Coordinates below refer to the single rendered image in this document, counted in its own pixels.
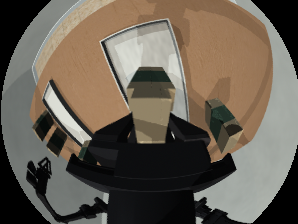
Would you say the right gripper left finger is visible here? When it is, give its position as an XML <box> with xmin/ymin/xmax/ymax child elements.
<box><xmin>91</xmin><ymin>112</ymin><xmax>137</xmax><ymax>143</ymax></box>

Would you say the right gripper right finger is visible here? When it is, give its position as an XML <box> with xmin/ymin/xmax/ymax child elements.
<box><xmin>165</xmin><ymin>112</ymin><xmax>211</xmax><ymax>147</ymax></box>

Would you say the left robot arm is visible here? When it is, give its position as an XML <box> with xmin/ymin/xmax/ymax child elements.
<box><xmin>26</xmin><ymin>161</ymin><xmax>105</xmax><ymax>224</ymax></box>

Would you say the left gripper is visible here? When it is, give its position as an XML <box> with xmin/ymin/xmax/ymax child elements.
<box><xmin>37</xmin><ymin>157</ymin><xmax>52</xmax><ymax>186</ymax></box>

